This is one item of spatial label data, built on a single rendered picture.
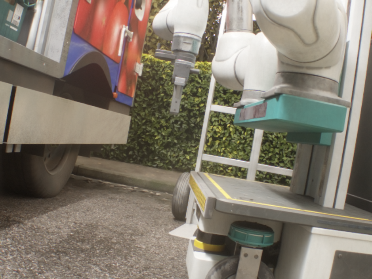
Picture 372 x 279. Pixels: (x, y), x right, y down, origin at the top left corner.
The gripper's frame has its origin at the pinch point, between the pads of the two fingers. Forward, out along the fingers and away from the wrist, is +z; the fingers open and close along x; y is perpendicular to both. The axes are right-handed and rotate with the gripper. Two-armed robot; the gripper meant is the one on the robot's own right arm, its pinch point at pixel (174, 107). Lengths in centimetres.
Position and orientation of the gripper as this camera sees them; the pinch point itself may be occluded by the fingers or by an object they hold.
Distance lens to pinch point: 146.7
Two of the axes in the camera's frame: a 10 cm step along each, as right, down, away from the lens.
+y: 9.8, 1.7, 0.5
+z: -1.7, 9.8, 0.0
